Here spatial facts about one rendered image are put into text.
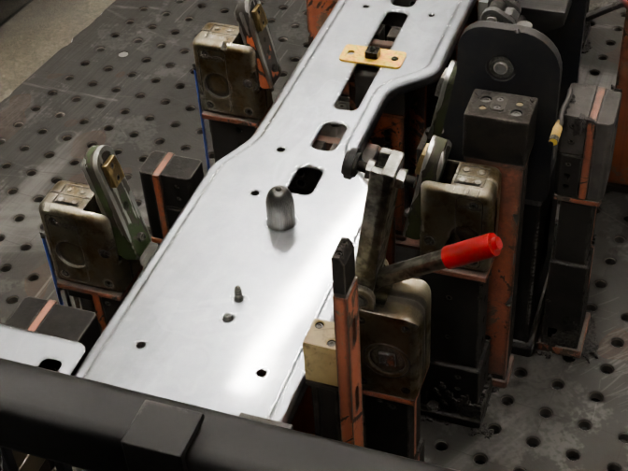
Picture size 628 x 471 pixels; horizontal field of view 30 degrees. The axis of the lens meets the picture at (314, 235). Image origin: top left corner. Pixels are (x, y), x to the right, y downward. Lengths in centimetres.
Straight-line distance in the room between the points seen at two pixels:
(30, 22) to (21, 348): 259
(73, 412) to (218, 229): 90
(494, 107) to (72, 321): 50
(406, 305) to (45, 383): 74
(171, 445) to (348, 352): 66
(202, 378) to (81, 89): 104
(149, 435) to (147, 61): 180
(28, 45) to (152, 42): 146
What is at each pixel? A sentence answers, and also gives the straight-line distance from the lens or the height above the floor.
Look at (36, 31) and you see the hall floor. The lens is 370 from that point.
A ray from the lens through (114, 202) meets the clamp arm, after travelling 126.
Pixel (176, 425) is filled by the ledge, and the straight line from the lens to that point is 39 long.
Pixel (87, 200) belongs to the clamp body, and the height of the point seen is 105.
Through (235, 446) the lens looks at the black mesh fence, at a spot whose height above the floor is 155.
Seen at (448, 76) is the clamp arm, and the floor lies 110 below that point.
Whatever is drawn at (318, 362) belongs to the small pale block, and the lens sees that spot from 109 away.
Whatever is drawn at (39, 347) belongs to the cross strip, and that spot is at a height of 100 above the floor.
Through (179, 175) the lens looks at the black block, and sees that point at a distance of 140.
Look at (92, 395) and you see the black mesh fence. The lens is 41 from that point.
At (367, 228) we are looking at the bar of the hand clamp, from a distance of 106.
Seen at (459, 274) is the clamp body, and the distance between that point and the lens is 130.
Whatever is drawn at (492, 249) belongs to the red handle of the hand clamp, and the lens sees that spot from 106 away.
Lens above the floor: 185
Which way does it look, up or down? 42 degrees down
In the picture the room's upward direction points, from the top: 4 degrees counter-clockwise
